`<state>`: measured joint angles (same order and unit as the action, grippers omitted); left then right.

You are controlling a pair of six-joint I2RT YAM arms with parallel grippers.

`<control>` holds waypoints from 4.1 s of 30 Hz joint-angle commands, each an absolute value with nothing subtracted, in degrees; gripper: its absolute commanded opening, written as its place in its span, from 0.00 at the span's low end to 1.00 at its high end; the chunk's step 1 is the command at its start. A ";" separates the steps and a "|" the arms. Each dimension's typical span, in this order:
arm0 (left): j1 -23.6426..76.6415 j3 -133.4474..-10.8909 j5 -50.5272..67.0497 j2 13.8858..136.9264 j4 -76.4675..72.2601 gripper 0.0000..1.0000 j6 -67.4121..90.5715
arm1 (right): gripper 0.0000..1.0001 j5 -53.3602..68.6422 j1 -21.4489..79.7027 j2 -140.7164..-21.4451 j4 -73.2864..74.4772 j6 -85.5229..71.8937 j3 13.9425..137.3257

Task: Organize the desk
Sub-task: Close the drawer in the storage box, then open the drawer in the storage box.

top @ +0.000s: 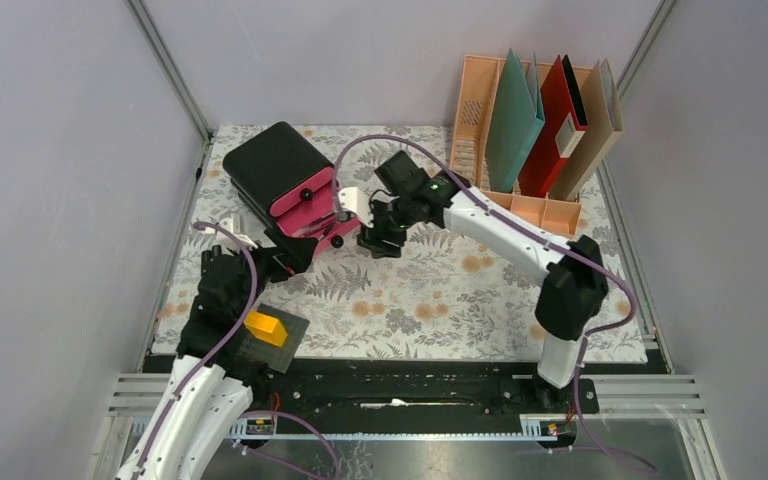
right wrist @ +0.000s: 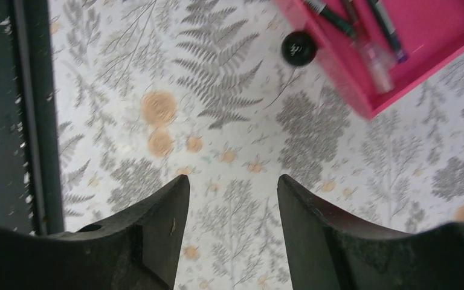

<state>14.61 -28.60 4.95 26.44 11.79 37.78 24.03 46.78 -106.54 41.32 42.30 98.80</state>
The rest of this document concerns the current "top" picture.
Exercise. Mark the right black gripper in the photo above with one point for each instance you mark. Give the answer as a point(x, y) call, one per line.
point(372, 238)

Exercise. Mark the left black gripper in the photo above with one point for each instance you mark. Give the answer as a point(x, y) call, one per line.
point(294, 252)

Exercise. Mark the black pink drawer box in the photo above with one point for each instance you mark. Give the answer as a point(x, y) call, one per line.
point(287, 183)

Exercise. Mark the teal folder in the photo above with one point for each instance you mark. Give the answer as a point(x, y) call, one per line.
point(517, 120)

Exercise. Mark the red folder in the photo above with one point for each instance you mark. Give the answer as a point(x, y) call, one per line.
point(564, 127)

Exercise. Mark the beige folder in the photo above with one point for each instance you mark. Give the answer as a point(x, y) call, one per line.
point(602, 106)

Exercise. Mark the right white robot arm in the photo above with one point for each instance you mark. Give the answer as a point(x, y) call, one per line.
point(570, 274)

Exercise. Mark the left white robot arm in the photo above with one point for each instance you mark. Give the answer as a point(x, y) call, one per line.
point(209, 386)

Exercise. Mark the yellow toy block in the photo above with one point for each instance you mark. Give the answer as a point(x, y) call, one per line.
point(266, 328)

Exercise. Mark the floral table mat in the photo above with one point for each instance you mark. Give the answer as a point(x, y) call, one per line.
point(447, 297)

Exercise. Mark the peach plastic file organizer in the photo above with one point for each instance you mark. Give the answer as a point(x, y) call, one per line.
point(479, 79)

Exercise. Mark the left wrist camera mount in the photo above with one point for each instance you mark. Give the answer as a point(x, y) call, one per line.
point(233, 224)

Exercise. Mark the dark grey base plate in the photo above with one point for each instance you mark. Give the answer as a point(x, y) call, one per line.
point(278, 359)

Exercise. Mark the black mounting rail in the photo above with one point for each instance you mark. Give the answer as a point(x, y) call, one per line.
point(406, 397)

